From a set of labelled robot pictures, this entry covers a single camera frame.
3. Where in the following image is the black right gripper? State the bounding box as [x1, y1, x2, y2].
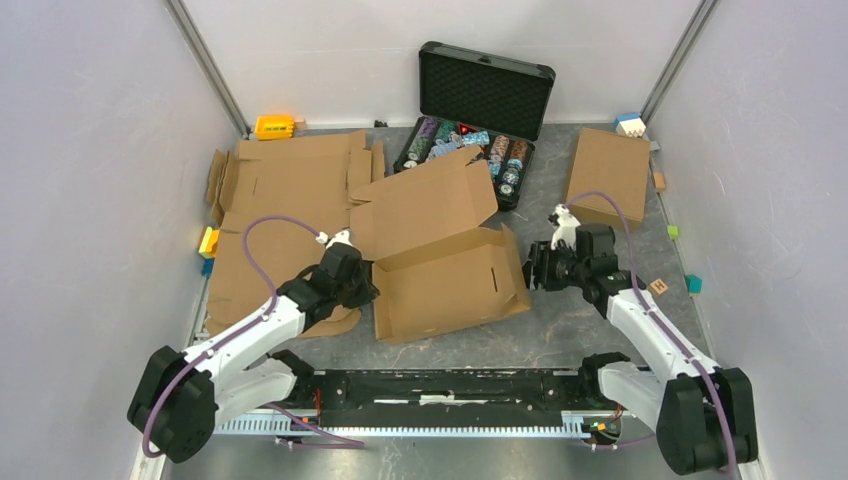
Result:
[510, 240, 588, 291]

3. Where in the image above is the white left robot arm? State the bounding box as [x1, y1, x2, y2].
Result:
[127, 240, 378, 463]

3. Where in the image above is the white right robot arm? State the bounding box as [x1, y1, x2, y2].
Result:
[523, 224, 759, 475]

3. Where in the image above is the folded brown cardboard box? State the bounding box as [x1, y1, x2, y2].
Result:
[564, 128, 650, 231]

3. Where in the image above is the stack of flat cardboard sheets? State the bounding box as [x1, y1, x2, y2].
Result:
[205, 130, 386, 335]

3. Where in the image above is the wooden letter H cube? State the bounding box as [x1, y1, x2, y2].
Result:
[649, 278, 669, 296]

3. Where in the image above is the yellow orange toy block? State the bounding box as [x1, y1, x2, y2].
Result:
[198, 226, 220, 259]

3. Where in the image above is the small wooden cube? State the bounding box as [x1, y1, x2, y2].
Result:
[652, 171, 667, 193]

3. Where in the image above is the teal small cube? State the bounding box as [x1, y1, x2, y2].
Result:
[684, 274, 703, 295]

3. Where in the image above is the blue white toy block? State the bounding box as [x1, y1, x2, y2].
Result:
[613, 113, 647, 138]

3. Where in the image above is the black poker chip case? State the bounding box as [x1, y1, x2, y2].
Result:
[392, 41, 556, 211]

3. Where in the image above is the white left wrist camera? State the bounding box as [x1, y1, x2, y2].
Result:
[315, 229, 353, 249]

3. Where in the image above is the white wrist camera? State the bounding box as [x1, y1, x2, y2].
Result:
[315, 229, 353, 249]
[548, 204, 581, 250]

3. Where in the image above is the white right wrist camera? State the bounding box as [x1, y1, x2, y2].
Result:
[548, 204, 581, 250]

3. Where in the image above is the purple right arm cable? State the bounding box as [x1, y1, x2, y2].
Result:
[563, 190, 740, 475]

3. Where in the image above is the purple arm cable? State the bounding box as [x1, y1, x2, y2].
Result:
[141, 215, 367, 460]
[563, 190, 740, 475]

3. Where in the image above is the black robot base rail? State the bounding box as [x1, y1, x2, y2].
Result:
[271, 350, 627, 432]

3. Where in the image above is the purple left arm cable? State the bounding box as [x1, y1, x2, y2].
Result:
[141, 215, 367, 460]

